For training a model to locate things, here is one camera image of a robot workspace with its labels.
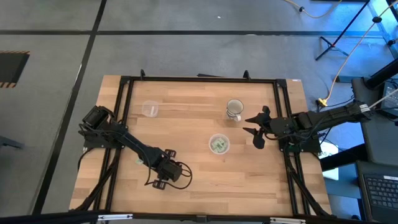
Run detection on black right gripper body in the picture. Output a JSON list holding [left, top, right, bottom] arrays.
[[252, 105, 292, 150]]

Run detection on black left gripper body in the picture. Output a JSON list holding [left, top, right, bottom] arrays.
[[152, 153, 184, 184]]

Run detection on white patterned ceramic mug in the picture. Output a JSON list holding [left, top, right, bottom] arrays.
[[226, 98, 244, 122]]

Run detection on clear plastic bowl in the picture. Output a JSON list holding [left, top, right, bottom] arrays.
[[208, 133, 231, 156]]

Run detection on clear plastic cup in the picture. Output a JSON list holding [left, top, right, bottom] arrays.
[[141, 100, 160, 118]]

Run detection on white paper sheet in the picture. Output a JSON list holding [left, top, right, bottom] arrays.
[[318, 140, 340, 181]]

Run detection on black desk beam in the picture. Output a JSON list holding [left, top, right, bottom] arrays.
[[320, 143, 368, 172]]

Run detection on grey side desk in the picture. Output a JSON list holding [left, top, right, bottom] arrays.
[[351, 77, 398, 166]]

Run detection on black tripod stand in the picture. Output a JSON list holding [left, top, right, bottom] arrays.
[[315, 0, 371, 62]]

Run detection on black monitor bar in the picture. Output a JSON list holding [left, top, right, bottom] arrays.
[[365, 58, 398, 90]]

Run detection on dark laptop device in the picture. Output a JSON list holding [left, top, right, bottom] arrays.
[[377, 80, 398, 118]]

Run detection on black laptop keyboard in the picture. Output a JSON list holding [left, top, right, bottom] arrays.
[[356, 160, 398, 224]]

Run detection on grey chair base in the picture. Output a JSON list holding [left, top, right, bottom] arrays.
[[0, 136, 24, 151]]

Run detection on dark floor hatch striped edge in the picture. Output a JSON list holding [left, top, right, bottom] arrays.
[[0, 50, 31, 89]]

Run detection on silver metal bracket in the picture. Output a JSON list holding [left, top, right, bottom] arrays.
[[269, 217, 307, 224], [97, 213, 134, 222]]

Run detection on black power cable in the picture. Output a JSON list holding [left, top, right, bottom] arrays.
[[309, 93, 358, 113]]

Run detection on black metal table frame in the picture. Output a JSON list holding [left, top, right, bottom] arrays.
[[70, 68, 334, 218]]

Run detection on yellow extension cable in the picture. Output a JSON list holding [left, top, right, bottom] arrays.
[[317, 0, 398, 108]]

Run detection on black camera rig beam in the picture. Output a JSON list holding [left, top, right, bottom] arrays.
[[0, 210, 374, 224]]

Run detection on white cable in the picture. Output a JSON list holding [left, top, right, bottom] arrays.
[[368, 88, 398, 110]]

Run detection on cream floor cable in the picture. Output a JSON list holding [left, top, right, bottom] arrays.
[[284, 0, 343, 19]]

